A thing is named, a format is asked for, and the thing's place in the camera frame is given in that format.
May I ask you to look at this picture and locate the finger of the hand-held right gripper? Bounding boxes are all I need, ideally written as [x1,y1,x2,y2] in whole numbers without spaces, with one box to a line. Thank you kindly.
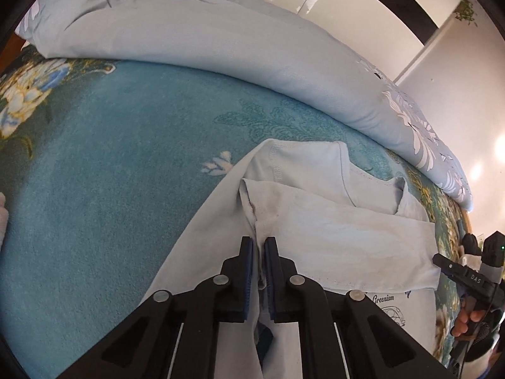
[432,253,469,282]

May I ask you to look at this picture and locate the pink fleece blanket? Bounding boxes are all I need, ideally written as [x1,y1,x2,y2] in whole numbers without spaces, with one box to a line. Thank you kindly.
[0,191,9,247]

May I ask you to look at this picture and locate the green plant wall decal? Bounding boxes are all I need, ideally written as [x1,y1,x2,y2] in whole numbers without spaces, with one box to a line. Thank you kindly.
[454,0,479,27]

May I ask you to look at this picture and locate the light blue shirt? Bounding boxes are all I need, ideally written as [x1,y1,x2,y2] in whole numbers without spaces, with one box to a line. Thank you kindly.
[140,138,440,379]

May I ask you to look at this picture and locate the light blue floral quilt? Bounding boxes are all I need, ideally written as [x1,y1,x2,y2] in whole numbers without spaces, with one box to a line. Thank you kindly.
[16,0,474,212]

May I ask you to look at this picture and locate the person's right hand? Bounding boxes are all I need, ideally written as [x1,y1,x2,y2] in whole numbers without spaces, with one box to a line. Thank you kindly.
[451,309,496,345]

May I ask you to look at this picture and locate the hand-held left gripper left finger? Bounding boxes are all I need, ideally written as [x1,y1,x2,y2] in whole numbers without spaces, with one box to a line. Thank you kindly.
[55,236,254,379]

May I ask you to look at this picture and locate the teal floral blanket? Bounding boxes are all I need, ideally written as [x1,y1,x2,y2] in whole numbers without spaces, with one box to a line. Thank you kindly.
[0,43,474,379]

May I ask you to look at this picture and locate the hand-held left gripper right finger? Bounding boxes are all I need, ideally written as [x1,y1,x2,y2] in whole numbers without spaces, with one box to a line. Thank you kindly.
[264,236,458,379]

